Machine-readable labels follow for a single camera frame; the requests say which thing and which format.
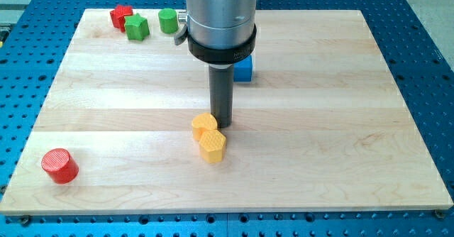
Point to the yellow hexagon block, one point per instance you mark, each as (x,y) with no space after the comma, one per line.
(212,146)

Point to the green cylinder block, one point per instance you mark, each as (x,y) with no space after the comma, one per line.
(168,20)

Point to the blue cube block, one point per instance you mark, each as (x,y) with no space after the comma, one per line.
(243,70)

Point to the wooden board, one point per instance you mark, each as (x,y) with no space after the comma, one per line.
(321,127)

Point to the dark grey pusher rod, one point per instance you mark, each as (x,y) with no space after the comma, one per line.
(221,93)

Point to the red cylinder block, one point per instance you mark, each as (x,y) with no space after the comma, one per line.
(60,166)

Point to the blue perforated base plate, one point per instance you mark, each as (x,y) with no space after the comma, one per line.
(38,32)

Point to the yellow heart block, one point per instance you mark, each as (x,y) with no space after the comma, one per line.
(202,123)

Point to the green star block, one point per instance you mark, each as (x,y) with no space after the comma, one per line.
(136,27)

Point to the red star block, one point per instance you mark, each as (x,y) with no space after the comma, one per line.
(118,16)

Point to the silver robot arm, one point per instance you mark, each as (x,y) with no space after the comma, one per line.
(219,32)

